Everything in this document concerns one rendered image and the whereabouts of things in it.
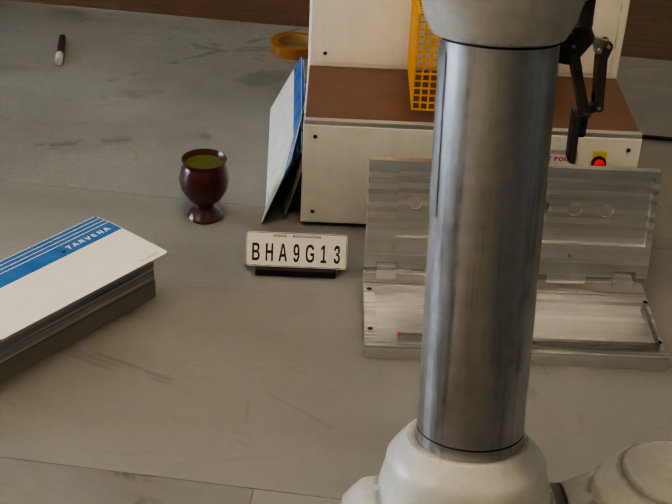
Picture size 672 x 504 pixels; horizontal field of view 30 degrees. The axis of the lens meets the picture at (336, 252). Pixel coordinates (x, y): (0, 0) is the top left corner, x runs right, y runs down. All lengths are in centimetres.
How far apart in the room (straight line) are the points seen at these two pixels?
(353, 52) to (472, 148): 119
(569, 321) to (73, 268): 74
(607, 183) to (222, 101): 92
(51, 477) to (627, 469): 75
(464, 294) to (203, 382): 74
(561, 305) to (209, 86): 100
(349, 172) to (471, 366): 100
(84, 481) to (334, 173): 72
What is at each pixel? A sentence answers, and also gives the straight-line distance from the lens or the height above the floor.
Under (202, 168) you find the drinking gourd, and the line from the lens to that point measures 209.
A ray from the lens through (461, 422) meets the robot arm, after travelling 114.
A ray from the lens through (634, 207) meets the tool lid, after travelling 197.
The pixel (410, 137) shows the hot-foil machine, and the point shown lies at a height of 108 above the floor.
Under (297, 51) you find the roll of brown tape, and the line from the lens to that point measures 275.
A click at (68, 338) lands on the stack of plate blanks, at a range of 185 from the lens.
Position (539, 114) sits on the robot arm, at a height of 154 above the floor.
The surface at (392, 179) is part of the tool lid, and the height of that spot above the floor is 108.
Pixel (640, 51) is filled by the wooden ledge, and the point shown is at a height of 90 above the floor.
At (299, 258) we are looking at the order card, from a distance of 199.
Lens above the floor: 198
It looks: 32 degrees down
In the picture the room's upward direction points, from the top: 3 degrees clockwise
